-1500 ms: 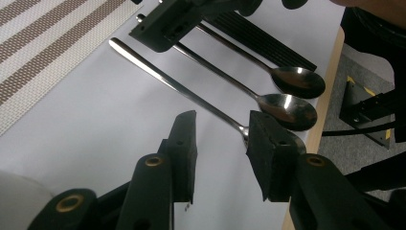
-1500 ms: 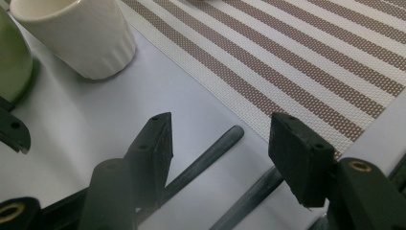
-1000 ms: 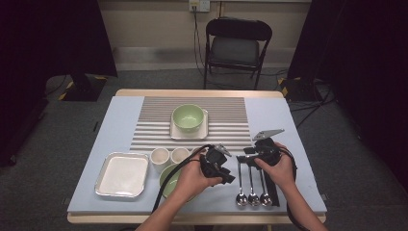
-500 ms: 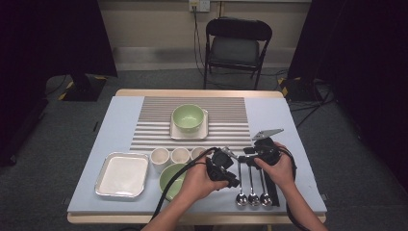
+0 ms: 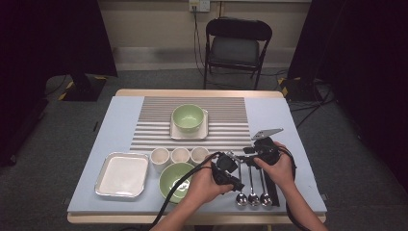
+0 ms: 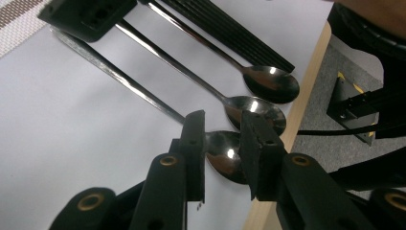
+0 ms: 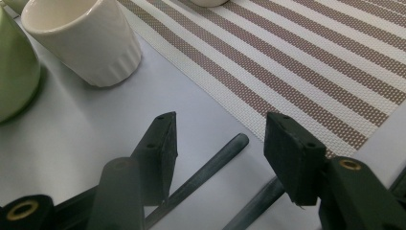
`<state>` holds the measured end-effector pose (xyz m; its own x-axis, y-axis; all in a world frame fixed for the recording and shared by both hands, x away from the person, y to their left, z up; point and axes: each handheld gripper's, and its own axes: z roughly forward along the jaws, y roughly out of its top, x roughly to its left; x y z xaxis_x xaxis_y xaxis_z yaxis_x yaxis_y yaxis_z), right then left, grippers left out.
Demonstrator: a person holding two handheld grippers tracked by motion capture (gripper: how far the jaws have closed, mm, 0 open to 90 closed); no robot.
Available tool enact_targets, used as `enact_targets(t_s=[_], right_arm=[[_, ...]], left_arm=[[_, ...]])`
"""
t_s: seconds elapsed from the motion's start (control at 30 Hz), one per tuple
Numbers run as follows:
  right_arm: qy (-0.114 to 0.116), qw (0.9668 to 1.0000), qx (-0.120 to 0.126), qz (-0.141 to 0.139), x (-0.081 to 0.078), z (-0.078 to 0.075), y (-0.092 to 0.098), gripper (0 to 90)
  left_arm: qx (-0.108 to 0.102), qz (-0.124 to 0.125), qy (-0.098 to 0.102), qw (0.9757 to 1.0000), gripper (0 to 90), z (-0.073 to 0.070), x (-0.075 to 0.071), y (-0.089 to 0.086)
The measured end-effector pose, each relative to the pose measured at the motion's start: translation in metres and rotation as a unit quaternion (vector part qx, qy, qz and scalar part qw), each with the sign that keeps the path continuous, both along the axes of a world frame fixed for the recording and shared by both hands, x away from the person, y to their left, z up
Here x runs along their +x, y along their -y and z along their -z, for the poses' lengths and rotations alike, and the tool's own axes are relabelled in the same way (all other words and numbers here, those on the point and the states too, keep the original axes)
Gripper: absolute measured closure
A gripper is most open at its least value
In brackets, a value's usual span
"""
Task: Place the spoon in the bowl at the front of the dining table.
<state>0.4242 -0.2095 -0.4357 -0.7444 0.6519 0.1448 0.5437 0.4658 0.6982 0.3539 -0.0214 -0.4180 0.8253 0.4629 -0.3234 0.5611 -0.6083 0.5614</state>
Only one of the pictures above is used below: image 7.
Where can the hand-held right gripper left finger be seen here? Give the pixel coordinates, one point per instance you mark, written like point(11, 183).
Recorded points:
point(159, 159)

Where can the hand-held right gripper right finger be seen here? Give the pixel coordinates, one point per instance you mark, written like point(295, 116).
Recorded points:
point(293, 159)

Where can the metal spoon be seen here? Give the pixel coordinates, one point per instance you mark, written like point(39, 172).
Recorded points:
point(255, 204)
point(210, 166)

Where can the light blue table mat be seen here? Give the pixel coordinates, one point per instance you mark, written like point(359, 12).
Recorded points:
point(79, 127)

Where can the striped woven placemat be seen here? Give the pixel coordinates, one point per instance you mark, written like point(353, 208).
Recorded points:
point(287, 64)

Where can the white ribbed cup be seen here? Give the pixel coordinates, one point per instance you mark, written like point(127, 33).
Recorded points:
point(89, 44)
point(14, 4)

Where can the green bowl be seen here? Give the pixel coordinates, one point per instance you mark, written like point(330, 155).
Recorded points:
point(16, 70)

